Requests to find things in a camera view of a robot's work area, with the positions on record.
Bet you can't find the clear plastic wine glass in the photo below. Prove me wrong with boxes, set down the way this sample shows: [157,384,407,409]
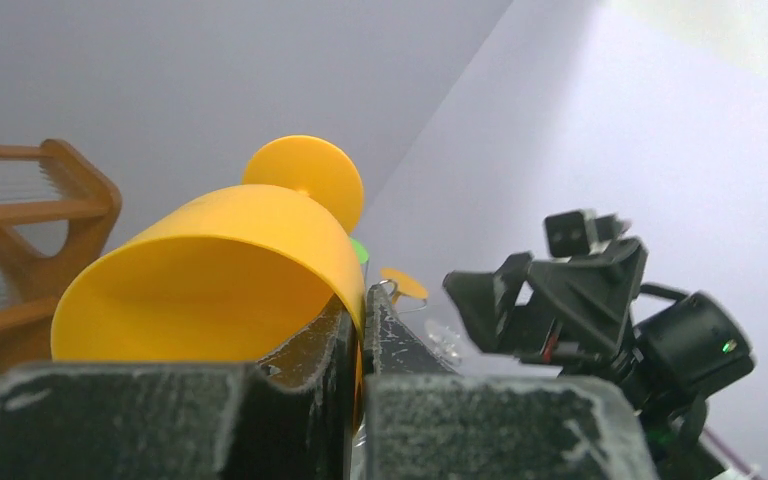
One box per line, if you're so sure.
[424,318,466,366]

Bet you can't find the orange wooden shelf rack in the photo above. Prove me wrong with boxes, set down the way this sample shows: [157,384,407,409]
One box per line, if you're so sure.
[0,139,122,375]

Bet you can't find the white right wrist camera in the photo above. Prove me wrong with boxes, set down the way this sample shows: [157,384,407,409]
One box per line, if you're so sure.
[543,209,631,259]

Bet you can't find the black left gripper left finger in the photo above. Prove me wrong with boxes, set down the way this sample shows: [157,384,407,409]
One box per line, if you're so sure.
[0,299,356,479]

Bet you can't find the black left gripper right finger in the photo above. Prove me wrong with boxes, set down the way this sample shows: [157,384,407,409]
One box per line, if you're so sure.
[363,285,657,479]

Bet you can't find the green plastic goblet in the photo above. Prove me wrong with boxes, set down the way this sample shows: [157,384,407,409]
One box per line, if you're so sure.
[349,237,370,265]

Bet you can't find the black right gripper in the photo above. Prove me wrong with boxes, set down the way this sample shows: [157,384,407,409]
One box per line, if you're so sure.
[442,238,755,423]

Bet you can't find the orange plastic goblet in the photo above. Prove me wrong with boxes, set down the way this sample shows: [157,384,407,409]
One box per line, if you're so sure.
[379,267,429,309]
[50,134,365,362]

